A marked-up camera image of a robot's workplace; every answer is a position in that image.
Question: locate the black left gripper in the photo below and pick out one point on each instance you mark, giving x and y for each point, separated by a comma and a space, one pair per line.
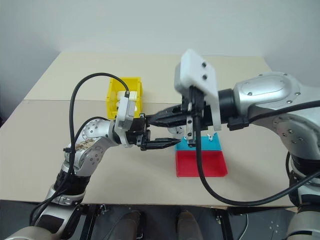
136, 127

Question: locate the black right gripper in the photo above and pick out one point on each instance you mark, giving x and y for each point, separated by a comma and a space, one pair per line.
200, 110

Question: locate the yellow plastic bin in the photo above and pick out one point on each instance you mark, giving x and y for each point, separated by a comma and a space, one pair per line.
112, 92

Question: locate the blue and red tray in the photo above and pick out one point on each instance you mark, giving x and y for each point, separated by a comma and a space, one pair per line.
200, 165

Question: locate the dark grey floor plate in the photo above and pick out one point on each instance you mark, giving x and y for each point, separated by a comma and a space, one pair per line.
260, 225
15, 212

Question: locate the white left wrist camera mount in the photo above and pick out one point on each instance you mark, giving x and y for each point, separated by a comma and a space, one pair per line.
123, 110

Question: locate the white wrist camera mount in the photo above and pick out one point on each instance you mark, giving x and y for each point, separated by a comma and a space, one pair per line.
123, 110
197, 67

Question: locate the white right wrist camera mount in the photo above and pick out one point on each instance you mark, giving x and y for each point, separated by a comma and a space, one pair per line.
197, 67

